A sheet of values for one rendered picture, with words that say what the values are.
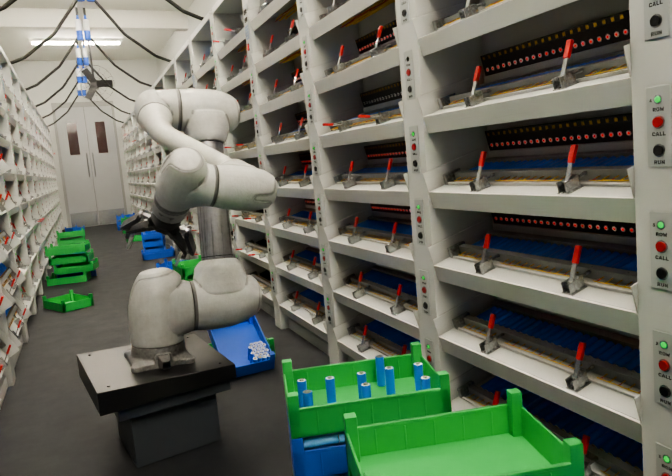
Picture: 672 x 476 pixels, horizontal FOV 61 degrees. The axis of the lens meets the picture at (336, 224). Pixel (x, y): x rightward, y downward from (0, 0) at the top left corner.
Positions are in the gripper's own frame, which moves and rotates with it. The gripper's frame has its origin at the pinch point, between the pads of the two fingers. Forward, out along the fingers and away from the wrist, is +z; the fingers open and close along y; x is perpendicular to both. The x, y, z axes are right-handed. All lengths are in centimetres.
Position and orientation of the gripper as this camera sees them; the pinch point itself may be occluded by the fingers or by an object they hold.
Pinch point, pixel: (154, 251)
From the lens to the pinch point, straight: 167.0
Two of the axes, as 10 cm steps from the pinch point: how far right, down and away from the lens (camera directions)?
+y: 9.0, 3.6, 2.4
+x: 1.3, -7.6, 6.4
